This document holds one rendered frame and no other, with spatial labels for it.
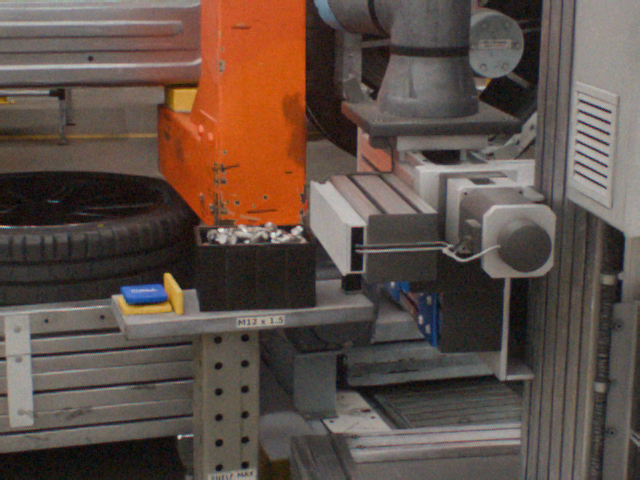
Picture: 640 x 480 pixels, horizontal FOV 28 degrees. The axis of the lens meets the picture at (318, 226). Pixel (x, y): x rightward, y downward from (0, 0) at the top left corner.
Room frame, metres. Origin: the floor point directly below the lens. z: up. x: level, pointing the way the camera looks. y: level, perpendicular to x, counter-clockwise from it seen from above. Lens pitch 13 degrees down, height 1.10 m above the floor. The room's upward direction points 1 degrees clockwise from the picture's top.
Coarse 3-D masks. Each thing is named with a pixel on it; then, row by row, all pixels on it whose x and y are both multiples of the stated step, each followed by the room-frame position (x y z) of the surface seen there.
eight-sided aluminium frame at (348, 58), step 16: (336, 32) 2.70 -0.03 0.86; (336, 48) 2.70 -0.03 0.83; (352, 48) 2.66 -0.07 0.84; (336, 64) 2.70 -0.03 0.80; (352, 64) 2.66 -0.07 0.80; (336, 80) 2.69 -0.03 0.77; (352, 80) 2.66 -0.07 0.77; (352, 96) 2.66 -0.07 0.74; (368, 96) 2.67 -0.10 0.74; (528, 112) 2.82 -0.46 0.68; (528, 128) 2.78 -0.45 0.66; (496, 144) 2.78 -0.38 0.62; (512, 144) 2.76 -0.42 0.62
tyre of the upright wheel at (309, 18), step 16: (320, 16) 2.73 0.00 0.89; (320, 32) 2.73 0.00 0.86; (320, 48) 2.73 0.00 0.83; (320, 64) 2.73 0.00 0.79; (320, 80) 2.73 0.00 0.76; (320, 96) 2.73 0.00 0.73; (336, 96) 2.74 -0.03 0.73; (320, 112) 2.76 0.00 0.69; (336, 112) 2.74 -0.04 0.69; (320, 128) 2.89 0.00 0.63; (336, 128) 2.74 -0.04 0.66; (352, 128) 2.75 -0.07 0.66; (352, 144) 2.75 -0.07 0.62; (528, 144) 2.87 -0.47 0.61
